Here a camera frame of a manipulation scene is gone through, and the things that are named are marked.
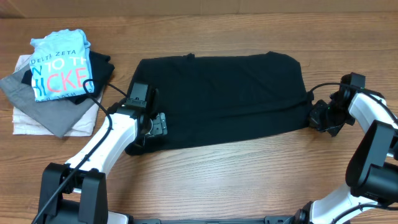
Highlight black t-shirt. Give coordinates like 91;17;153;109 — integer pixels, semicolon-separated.
127;52;312;156

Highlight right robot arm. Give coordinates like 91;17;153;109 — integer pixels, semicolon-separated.
287;73;397;224

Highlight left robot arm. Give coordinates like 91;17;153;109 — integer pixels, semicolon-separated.
33;82;167;223

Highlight black folded shirt in stack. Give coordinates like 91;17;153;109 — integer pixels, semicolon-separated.
21;51;114;105

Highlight grey folded shirt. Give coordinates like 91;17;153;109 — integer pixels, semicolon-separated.
0;67;100;139

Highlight light blue printed folded shirt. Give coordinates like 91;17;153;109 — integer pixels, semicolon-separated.
29;29;95;102

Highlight white folded cloth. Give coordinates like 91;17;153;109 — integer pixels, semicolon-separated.
12;54;104;137

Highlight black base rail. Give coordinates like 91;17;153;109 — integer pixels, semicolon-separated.
132;216;294;224

